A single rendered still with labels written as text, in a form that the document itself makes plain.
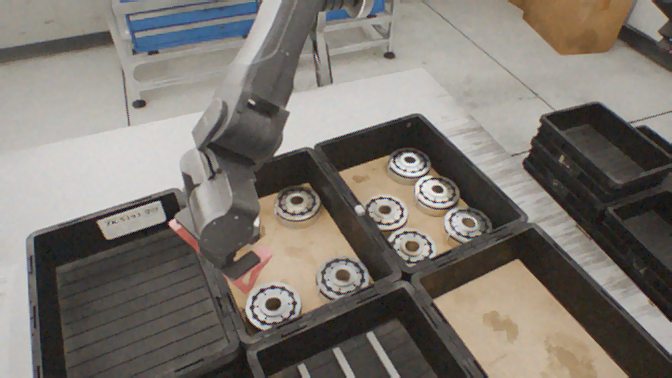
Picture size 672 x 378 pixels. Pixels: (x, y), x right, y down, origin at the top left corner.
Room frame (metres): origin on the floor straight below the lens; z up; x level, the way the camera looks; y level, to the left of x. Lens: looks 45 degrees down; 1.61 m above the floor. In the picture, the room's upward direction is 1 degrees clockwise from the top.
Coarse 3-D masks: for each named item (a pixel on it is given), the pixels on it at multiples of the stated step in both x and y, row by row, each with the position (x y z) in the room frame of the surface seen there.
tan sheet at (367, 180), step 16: (384, 160) 0.88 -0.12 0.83; (352, 176) 0.82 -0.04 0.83; (368, 176) 0.82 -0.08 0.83; (384, 176) 0.82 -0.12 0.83; (368, 192) 0.77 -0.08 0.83; (384, 192) 0.77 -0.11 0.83; (400, 192) 0.77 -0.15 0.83; (416, 208) 0.72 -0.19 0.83; (416, 224) 0.67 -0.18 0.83; (432, 224) 0.67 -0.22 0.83
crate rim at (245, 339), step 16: (272, 160) 0.76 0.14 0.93; (320, 160) 0.76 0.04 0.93; (336, 192) 0.67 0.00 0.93; (352, 208) 0.63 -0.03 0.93; (384, 256) 0.51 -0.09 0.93; (400, 272) 0.47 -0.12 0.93; (224, 288) 0.43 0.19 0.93; (368, 288) 0.44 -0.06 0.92; (336, 304) 0.41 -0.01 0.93; (240, 320) 0.37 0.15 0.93; (288, 320) 0.37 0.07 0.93; (304, 320) 0.37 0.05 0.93; (240, 336) 0.34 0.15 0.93; (256, 336) 0.34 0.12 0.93
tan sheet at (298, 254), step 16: (272, 208) 0.71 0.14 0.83; (272, 224) 0.66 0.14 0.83; (320, 224) 0.66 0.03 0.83; (272, 240) 0.62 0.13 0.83; (288, 240) 0.62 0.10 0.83; (304, 240) 0.62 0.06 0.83; (320, 240) 0.62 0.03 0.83; (336, 240) 0.62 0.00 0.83; (240, 256) 0.57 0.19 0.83; (272, 256) 0.57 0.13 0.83; (288, 256) 0.58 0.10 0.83; (304, 256) 0.58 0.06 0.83; (320, 256) 0.58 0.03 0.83; (352, 256) 0.58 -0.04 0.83; (272, 272) 0.53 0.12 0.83; (288, 272) 0.54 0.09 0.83; (304, 272) 0.54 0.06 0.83; (304, 288) 0.50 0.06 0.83; (240, 304) 0.46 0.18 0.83; (304, 304) 0.46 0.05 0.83; (320, 304) 0.46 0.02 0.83
